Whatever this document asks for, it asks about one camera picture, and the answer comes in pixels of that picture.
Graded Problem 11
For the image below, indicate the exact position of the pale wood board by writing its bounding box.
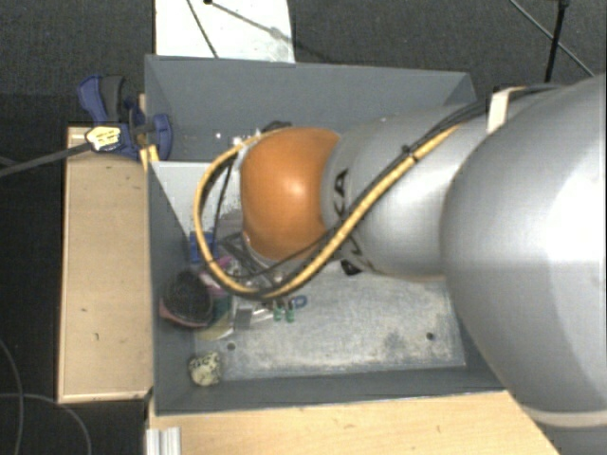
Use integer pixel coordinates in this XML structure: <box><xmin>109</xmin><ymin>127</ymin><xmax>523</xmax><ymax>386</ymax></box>
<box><xmin>56</xmin><ymin>124</ymin><xmax>156</xmax><ymax>405</ymax></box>

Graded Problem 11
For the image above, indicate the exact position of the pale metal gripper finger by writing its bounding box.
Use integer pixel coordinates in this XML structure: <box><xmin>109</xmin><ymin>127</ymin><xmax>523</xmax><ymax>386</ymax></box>
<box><xmin>234</xmin><ymin>302</ymin><xmax>275</xmax><ymax>329</ymax></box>

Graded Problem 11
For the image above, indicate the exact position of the black and pink hairbrush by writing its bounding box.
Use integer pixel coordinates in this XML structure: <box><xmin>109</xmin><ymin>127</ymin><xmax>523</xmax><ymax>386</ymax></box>
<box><xmin>158</xmin><ymin>269</ymin><xmax>215</xmax><ymax>330</ymax></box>

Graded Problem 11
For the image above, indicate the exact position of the grey metal bin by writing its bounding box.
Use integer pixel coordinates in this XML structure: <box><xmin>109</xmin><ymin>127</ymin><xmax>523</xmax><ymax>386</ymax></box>
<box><xmin>143</xmin><ymin>53</ymin><xmax>505</xmax><ymax>416</ymax></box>

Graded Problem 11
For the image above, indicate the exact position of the yellow-green cup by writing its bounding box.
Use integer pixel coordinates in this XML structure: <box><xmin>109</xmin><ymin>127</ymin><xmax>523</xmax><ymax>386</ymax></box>
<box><xmin>195</xmin><ymin>296</ymin><xmax>236</xmax><ymax>342</ymax></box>

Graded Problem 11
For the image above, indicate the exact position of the blue plastic block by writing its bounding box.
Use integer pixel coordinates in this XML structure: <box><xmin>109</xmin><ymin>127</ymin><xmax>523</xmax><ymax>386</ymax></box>
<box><xmin>189</xmin><ymin>230</ymin><xmax>221</xmax><ymax>266</ymax></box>

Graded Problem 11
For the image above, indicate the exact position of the pale spotted lump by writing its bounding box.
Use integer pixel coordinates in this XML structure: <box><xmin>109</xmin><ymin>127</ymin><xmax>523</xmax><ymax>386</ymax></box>
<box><xmin>188</xmin><ymin>351</ymin><xmax>223</xmax><ymax>388</ymax></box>

